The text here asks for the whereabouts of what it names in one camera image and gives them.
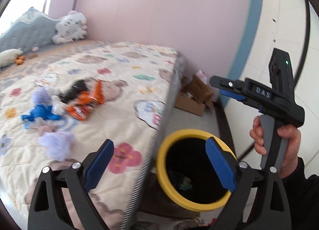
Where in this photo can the small pink plush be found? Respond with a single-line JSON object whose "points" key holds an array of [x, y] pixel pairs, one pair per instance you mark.
{"points": [[34, 49]]}

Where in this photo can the pink crumpled wrapper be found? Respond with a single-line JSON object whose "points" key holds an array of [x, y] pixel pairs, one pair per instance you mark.
{"points": [[46, 129]]}

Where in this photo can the blue plastic bag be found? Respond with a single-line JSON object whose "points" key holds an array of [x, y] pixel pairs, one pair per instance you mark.
{"points": [[41, 111]]}

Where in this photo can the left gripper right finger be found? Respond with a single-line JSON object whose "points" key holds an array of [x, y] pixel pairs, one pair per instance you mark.
{"points": [[258, 199]]}

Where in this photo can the white goose plush pillow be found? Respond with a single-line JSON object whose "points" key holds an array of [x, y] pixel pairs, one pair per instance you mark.
{"points": [[8, 56]]}

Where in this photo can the purple foam net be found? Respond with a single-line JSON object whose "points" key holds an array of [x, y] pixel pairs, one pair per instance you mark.
{"points": [[41, 96], [58, 144]]}

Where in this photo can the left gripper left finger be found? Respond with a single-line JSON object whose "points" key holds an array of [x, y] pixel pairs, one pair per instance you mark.
{"points": [[48, 209]]}

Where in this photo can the yellow rimmed trash bin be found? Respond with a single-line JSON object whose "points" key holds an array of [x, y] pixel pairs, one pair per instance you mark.
{"points": [[183, 154]]}

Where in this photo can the small brown plush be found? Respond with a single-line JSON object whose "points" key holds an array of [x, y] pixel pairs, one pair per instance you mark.
{"points": [[32, 55]]}

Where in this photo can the cardboard box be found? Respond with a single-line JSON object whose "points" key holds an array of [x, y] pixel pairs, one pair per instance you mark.
{"points": [[194, 96]]}

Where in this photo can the white plush bear toy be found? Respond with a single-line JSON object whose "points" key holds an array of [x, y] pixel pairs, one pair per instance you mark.
{"points": [[71, 27]]}

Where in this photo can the green snack wrapper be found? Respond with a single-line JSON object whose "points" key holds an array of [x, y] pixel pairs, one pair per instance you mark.
{"points": [[185, 185]]}

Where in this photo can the blue tufted headboard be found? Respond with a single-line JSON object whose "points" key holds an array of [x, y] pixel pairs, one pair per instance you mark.
{"points": [[32, 29]]}

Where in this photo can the white plastic bag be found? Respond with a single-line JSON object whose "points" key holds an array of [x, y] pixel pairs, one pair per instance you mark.
{"points": [[58, 107]]}

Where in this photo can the bed with cartoon quilt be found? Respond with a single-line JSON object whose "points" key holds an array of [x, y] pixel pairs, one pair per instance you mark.
{"points": [[99, 108]]}

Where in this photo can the person right hand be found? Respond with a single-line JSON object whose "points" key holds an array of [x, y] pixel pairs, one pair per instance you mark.
{"points": [[289, 132]]}

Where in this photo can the black plastic bag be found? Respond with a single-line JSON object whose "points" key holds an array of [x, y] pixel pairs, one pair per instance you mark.
{"points": [[72, 93]]}

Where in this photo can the orange snack wrapper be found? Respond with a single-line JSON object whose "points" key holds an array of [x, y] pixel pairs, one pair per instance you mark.
{"points": [[86, 103]]}

